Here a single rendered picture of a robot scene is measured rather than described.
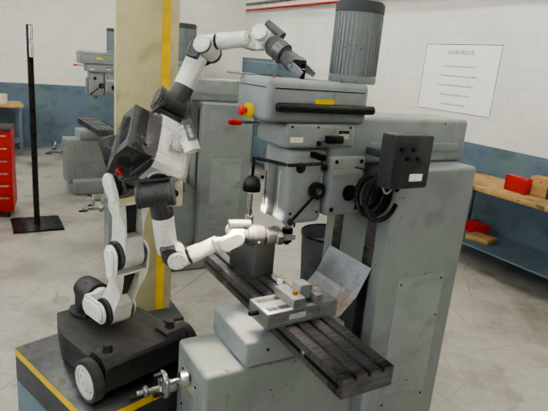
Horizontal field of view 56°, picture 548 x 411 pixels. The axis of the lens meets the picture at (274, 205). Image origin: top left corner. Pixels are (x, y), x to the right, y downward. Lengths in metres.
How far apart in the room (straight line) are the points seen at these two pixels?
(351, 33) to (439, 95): 5.16
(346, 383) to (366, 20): 1.37
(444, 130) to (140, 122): 1.37
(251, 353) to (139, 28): 2.29
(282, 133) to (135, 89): 1.82
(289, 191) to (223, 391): 0.86
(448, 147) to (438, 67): 4.80
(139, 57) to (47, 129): 7.44
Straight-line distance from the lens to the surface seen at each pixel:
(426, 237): 2.44
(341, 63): 2.17
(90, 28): 10.97
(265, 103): 1.91
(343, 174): 2.16
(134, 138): 2.05
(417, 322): 2.62
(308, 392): 2.49
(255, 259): 2.49
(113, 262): 2.48
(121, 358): 2.53
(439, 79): 7.28
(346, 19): 2.18
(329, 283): 2.51
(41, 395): 2.92
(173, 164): 2.09
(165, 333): 2.67
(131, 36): 3.61
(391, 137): 1.98
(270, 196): 2.10
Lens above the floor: 1.94
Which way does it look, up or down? 15 degrees down
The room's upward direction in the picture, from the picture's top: 5 degrees clockwise
